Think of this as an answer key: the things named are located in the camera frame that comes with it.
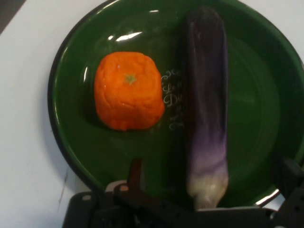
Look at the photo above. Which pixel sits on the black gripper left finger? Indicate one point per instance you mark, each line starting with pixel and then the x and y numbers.
pixel 135 173

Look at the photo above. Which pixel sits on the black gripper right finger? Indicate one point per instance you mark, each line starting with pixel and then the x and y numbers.
pixel 293 175

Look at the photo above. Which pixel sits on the purple toy eggplant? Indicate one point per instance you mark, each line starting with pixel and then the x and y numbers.
pixel 206 95

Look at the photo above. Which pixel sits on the orange toy mandarin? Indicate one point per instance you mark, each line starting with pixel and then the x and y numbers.
pixel 129 92

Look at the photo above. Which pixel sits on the green enamel plate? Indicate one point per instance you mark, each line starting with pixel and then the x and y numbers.
pixel 251 99

